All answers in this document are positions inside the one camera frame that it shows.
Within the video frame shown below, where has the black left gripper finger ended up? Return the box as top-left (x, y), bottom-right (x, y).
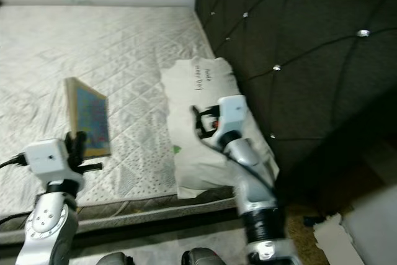
top-left (69, 132), bottom-right (87, 165)

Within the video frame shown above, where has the white pillow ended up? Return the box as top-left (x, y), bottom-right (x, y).
top-left (159, 57), bottom-right (280, 201)

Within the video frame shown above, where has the blue yellow children's book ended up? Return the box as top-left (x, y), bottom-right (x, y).
top-left (65, 78), bottom-right (113, 159)

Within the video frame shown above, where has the silver robot left leg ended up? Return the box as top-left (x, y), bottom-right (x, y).
top-left (99, 251), bottom-right (138, 265)

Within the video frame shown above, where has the silver robot leg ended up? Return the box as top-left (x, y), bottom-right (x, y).
top-left (181, 248), bottom-right (231, 265)
top-left (99, 251), bottom-right (138, 265)

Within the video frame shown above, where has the white quilted mattress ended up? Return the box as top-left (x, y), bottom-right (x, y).
top-left (0, 6), bottom-right (277, 245)

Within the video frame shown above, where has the dark tufted headboard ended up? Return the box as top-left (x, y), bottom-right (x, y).
top-left (195, 0), bottom-right (397, 179)

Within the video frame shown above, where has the silver robot right leg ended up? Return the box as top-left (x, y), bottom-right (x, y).
top-left (181, 248), bottom-right (231, 265)

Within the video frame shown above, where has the brown floor rug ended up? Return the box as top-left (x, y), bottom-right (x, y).
top-left (282, 206), bottom-right (324, 261)

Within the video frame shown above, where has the white torn cardboard piece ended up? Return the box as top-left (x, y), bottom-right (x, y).
top-left (313, 214), bottom-right (358, 265)

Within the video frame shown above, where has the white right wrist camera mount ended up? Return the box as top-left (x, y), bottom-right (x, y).
top-left (213, 94), bottom-right (249, 145)

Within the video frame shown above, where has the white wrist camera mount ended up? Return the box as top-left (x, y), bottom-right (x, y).
top-left (23, 139), bottom-right (85, 182)
top-left (213, 94), bottom-right (249, 145)

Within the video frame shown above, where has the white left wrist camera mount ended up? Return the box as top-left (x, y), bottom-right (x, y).
top-left (23, 139), bottom-right (85, 182)

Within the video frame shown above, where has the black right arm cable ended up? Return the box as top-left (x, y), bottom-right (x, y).
top-left (226, 147), bottom-right (280, 194)

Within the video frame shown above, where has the black left forearm cable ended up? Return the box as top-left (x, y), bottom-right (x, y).
top-left (0, 211), bottom-right (32, 225)

